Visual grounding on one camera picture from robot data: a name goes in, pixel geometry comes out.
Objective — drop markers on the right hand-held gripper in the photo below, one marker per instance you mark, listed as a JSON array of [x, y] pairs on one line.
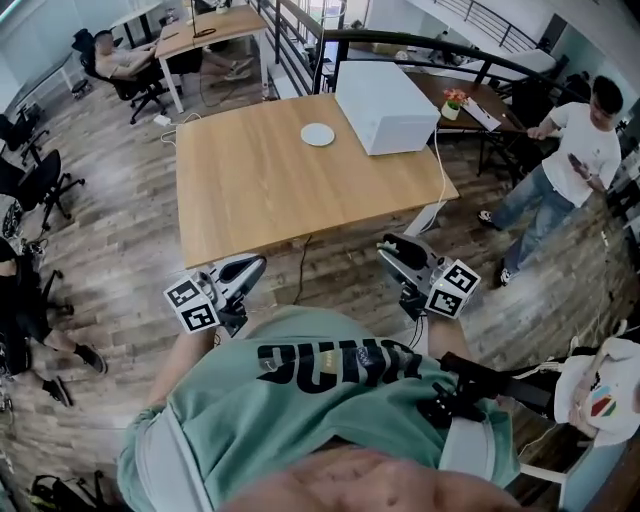
[[452, 295]]

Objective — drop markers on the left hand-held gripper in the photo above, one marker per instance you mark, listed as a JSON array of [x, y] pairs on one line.
[[192, 310]]

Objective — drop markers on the white round plate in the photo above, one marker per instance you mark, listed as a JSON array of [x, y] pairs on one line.
[[317, 135]]

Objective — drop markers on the person's right forearm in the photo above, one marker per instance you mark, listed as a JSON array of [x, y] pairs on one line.
[[445, 340]]

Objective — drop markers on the person's left forearm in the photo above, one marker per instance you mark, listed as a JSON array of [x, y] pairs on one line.
[[172, 370]]

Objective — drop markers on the wooden table with white legs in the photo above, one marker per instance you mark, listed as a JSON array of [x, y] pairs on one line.
[[260, 190]]

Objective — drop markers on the black chest harness device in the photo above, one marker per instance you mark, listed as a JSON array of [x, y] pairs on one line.
[[470, 370]]

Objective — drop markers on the white box appliance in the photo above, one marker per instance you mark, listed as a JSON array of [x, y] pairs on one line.
[[385, 115]]

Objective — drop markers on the green printed t-shirt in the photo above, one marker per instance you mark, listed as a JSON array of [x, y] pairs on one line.
[[310, 410]]

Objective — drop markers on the small potted plant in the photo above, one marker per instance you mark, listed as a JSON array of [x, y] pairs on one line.
[[450, 111]]

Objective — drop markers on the white paper sheet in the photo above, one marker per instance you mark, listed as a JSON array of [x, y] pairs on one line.
[[482, 115]]

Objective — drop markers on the white power adapter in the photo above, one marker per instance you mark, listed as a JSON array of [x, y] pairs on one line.
[[162, 120]]

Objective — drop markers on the dark wooden desk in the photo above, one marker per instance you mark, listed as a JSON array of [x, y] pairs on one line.
[[425, 85]]

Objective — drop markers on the black office chair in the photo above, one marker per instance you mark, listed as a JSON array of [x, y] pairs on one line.
[[30, 185], [20, 132], [130, 90]]

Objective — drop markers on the person's chin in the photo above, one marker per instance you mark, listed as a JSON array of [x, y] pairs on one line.
[[360, 485]]

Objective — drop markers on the black metal railing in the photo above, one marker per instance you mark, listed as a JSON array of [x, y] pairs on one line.
[[350, 32]]

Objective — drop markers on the black round stool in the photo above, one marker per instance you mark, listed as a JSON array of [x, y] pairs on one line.
[[82, 89]]

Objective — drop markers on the light wooden desk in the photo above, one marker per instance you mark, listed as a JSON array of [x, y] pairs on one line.
[[225, 25]]

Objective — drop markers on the white framed blue panel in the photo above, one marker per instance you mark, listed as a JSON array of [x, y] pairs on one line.
[[600, 475]]

